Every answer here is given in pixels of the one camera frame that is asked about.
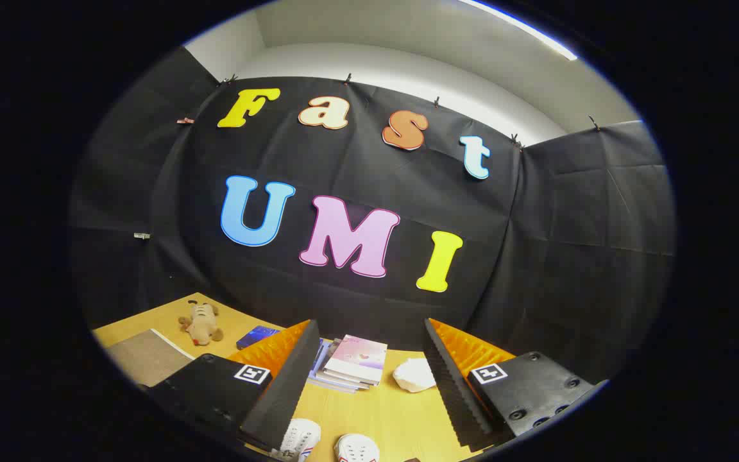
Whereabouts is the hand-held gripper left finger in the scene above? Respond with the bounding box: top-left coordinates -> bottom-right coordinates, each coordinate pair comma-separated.
145,319 -> 322,452

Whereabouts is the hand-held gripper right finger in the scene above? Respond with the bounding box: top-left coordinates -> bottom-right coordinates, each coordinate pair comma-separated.
422,318 -> 609,450

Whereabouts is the white canvas shoe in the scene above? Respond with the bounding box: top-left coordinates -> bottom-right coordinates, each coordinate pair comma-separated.
271,418 -> 322,461
334,434 -> 380,462

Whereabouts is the beige fabric storage box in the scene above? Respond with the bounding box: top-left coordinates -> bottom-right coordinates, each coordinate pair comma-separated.
105,329 -> 196,388

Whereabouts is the light blue book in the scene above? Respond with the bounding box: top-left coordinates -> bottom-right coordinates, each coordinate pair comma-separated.
309,338 -> 370,393

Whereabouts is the dark blue book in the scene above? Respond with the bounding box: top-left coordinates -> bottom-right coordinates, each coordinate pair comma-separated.
236,325 -> 280,350

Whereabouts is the pink cover book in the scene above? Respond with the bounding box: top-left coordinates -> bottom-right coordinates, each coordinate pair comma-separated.
323,334 -> 388,386

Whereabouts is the tan plush dog toy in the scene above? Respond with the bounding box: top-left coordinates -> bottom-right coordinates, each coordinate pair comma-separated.
178,302 -> 224,346

